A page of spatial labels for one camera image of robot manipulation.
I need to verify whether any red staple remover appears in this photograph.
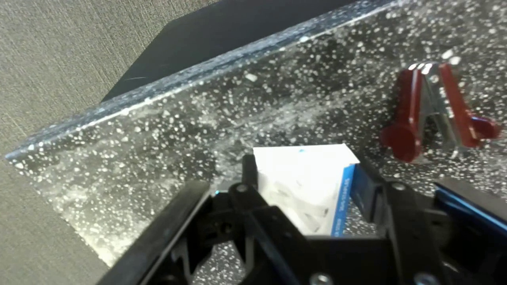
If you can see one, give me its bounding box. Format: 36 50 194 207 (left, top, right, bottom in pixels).
380 61 500 162

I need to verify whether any blue and white box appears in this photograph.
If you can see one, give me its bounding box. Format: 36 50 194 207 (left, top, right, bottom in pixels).
253 143 359 237

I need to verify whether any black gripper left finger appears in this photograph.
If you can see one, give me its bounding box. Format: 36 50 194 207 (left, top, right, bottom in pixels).
224 153 308 285

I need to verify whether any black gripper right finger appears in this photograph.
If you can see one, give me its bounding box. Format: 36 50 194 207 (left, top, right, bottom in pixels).
349 162 456 285

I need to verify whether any closed black cabinet door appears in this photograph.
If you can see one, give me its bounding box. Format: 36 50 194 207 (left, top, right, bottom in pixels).
104 0 356 99

